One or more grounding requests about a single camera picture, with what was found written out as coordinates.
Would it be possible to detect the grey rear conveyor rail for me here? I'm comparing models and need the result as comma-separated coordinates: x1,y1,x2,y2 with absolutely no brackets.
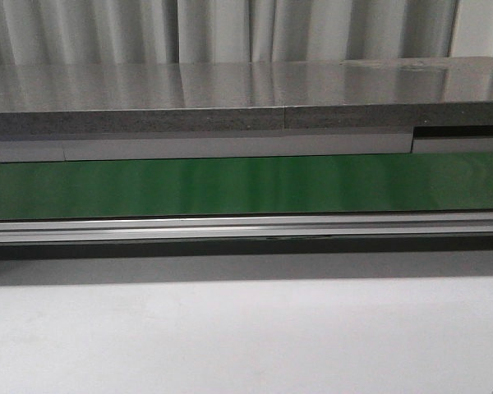
0,126,493,163

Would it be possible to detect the white pleated curtain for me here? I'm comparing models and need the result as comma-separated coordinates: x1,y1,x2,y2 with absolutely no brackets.
0,1,493,65

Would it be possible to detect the aluminium front conveyor rail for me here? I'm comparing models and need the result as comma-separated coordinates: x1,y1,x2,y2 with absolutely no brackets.
0,211,493,245

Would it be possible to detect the green conveyor belt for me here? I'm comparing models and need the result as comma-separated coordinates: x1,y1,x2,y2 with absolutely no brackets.
0,153,493,221

